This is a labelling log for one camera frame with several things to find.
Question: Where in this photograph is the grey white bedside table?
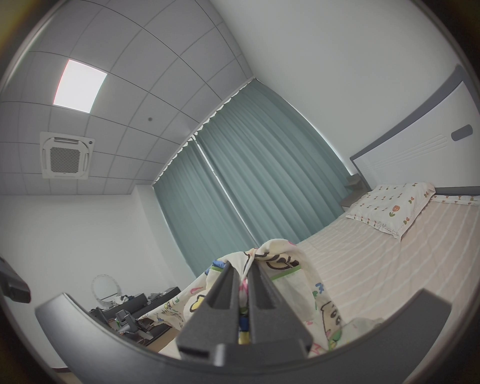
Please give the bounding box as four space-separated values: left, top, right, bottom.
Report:
339 174 372 209

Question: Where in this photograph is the blue-green curtain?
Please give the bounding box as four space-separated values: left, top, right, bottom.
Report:
195 77 355 249
152 139 259 279

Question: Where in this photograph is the ceiling light panel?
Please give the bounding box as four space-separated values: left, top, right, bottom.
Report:
53 59 108 114

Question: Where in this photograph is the white printed pillow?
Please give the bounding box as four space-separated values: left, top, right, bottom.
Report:
345 182 437 241

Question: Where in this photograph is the ceiling air conditioner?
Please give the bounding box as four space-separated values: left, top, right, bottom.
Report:
40 131 95 180

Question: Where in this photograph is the white printed pyjama top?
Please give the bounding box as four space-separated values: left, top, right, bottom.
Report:
137 238 385 355

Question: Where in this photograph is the bed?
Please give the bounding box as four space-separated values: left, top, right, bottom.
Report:
157 64 480 357

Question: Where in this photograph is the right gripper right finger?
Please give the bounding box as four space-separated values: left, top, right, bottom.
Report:
245 260 314 358

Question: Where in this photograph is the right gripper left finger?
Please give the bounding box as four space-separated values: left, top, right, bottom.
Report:
175 261 241 361

